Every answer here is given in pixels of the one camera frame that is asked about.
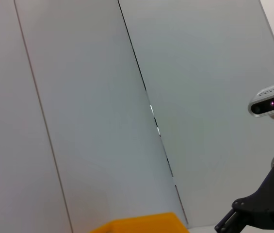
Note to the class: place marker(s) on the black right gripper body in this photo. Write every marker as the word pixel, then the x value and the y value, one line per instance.
pixel 270 199

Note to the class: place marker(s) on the yellow plastic bin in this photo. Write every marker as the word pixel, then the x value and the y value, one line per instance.
pixel 139 224

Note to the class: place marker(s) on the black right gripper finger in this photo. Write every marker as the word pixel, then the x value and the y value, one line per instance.
pixel 229 222

